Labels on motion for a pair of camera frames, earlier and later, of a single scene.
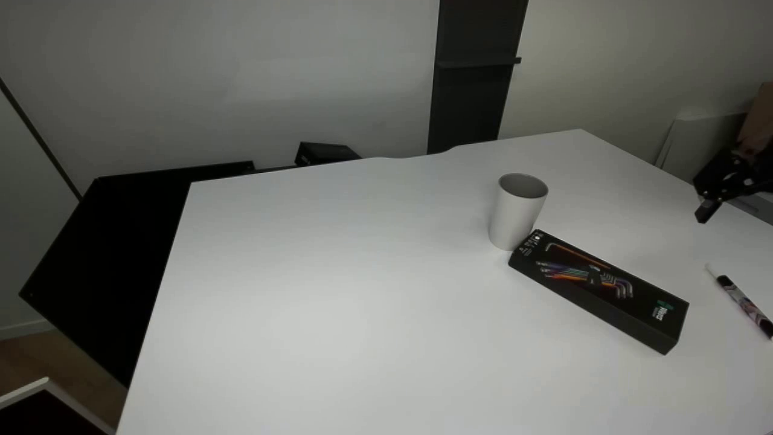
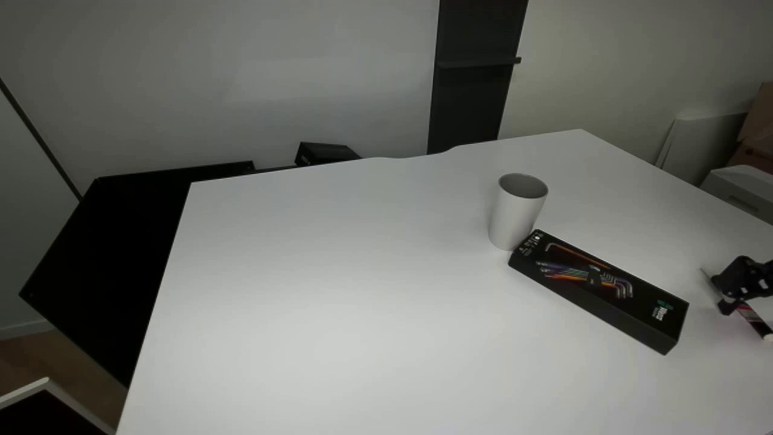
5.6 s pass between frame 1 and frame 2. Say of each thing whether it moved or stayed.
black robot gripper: moved
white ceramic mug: stayed
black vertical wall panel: stayed
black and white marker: stayed
